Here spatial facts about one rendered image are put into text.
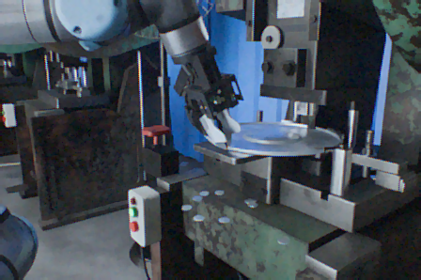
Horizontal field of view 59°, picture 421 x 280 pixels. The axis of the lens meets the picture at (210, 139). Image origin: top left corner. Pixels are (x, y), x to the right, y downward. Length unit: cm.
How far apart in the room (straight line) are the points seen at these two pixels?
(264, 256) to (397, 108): 49
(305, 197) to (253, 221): 12
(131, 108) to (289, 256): 174
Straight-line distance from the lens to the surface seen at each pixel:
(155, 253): 104
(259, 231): 77
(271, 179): 80
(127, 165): 240
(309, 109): 91
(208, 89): 62
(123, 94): 229
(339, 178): 74
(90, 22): 46
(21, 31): 50
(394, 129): 102
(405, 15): 53
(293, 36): 84
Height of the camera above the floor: 98
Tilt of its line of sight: 14 degrees down
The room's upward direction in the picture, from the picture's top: straight up
